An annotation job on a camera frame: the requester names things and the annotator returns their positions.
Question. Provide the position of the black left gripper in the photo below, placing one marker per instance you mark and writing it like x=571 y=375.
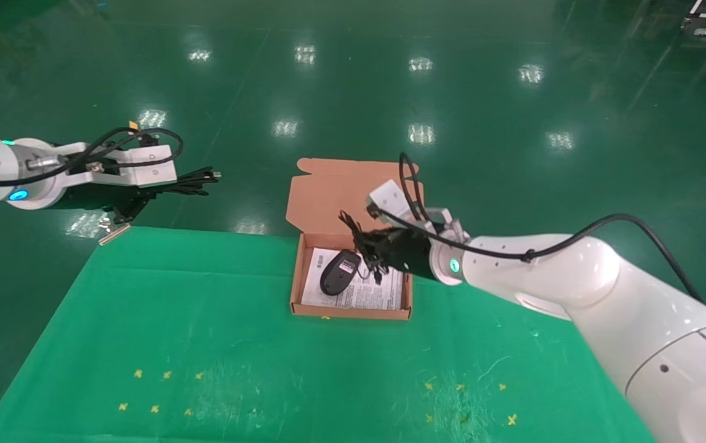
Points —
x=100 y=195

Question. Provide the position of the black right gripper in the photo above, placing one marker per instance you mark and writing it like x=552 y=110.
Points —
x=408 y=253

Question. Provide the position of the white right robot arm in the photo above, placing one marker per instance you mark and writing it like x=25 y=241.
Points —
x=605 y=295

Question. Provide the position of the open brown cardboard box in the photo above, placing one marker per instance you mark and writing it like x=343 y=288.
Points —
x=328 y=197

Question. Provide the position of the metal binder clip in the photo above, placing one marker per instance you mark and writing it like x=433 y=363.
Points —
x=114 y=234

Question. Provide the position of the white printed instruction sheet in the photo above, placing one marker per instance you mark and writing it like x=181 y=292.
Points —
x=365 y=295

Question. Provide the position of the green table cloth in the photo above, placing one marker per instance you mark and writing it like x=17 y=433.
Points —
x=328 y=369

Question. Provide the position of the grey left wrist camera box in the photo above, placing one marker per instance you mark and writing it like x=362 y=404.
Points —
x=146 y=165

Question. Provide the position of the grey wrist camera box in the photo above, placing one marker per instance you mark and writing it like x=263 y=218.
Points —
x=146 y=165
x=389 y=200

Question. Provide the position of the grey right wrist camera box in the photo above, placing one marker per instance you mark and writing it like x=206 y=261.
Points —
x=389 y=200

